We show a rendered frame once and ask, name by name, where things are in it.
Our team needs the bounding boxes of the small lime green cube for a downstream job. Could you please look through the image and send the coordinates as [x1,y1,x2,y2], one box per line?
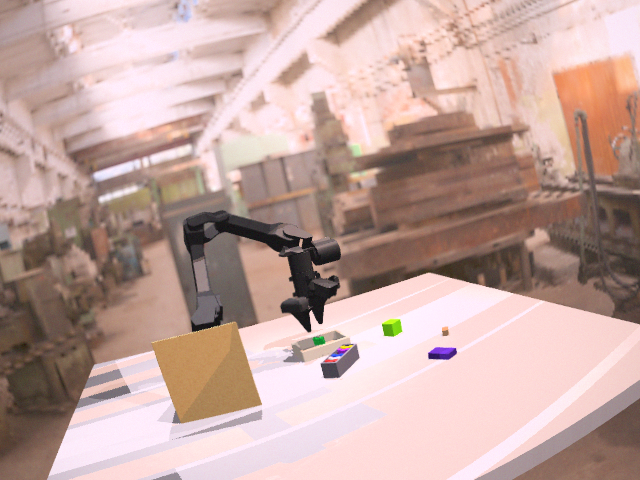
[381,318,403,337]

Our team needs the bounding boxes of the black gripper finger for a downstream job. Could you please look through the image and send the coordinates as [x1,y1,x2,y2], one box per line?
[289,307,313,333]
[308,297,327,324]

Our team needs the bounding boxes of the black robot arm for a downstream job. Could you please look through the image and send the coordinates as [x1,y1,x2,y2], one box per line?
[183,210,341,333]

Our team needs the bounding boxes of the flat purple block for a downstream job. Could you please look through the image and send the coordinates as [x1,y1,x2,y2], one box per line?
[427,347,457,360]

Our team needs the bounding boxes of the green fuse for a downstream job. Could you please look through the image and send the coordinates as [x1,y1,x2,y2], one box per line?
[312,336,326,347]

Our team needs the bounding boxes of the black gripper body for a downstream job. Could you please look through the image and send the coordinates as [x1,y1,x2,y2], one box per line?
[281,269,322,314]

